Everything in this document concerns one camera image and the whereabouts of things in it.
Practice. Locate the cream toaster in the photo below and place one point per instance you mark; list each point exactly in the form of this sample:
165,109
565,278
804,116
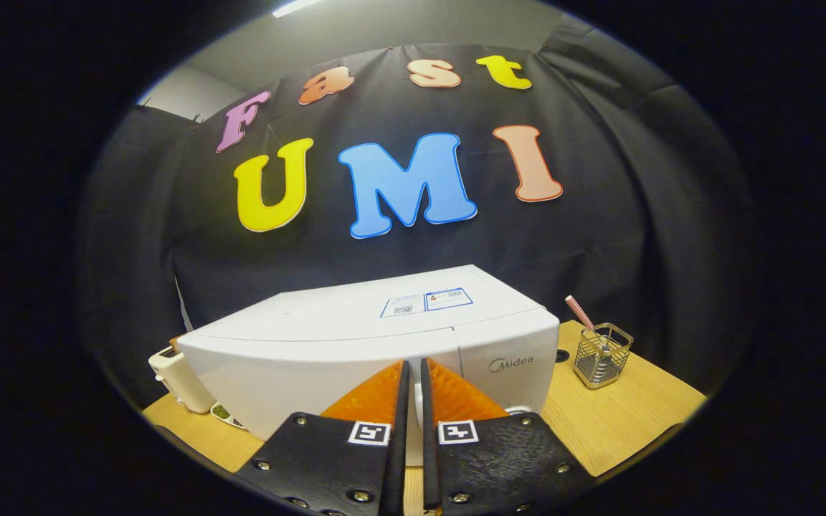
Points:
180,383

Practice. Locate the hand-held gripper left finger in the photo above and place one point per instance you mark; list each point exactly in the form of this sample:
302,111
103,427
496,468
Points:
397,444

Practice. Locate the metal mesh utensil holder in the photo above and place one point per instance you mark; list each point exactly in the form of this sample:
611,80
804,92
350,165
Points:
603,358

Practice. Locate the white divided snack tray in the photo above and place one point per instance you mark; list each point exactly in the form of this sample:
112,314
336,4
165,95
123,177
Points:
221,411

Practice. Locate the white microwave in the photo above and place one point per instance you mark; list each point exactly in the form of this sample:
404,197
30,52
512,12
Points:
355,337

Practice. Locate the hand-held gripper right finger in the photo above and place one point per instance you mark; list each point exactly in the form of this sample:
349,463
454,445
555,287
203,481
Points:
429,444

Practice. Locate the pink striped straw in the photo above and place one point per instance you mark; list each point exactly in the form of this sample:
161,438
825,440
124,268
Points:
578,310

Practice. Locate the toast slice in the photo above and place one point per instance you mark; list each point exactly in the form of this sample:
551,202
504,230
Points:
175,344

